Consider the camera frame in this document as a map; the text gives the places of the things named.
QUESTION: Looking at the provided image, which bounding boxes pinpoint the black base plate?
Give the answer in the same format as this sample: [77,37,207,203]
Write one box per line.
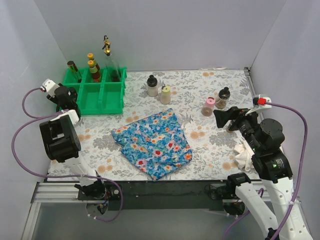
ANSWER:
[77,178,247,212]

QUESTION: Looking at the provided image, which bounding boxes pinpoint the green plastic compartment bin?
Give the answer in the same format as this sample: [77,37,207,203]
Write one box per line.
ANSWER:
[62,67,127,116]

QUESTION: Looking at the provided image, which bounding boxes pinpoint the blue floral cloth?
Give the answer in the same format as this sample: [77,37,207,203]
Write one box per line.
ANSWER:
[111,108,193,181]

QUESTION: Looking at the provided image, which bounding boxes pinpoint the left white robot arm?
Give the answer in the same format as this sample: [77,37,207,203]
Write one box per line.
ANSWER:
[39,79,107,200]

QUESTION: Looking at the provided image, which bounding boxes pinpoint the yellow-cap spice shaker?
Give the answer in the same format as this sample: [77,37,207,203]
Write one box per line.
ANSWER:
[160,85,171,105]

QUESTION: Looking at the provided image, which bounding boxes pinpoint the yellow-label spice tube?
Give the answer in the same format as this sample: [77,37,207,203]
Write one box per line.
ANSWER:
[67,60,82,83]

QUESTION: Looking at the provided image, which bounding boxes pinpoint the white crumpled cloth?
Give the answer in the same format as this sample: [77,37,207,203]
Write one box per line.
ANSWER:
[233,140,254,172]

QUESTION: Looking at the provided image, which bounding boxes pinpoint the black-cap white powder shaker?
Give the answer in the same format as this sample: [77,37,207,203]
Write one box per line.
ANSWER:
[146,74,158,97]

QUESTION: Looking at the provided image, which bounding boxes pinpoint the black-cap glass spice jar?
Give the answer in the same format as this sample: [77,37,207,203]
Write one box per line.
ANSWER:
[215,87,231,110]

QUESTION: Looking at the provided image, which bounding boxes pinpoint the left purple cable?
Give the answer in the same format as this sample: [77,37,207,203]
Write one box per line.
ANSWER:
[11,87,124,223]

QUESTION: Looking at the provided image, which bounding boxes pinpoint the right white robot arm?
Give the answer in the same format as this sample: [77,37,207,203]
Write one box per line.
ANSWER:
[213,102,313,240]

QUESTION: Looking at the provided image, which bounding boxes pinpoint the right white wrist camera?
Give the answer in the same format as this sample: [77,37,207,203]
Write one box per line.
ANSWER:
[245,94,272,116]

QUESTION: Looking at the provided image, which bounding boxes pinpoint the red sauce bottle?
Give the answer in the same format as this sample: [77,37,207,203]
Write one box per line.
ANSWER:
[87,60,101,83]
[87,53,100,71]

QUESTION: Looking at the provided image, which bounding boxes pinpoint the tall oil bottle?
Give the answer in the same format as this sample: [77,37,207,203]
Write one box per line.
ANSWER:
[102,42,121,82]
[103,35,110,48]

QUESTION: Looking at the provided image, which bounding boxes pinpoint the pink-cap spice shaker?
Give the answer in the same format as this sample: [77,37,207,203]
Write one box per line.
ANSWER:
[201,96,216,117]

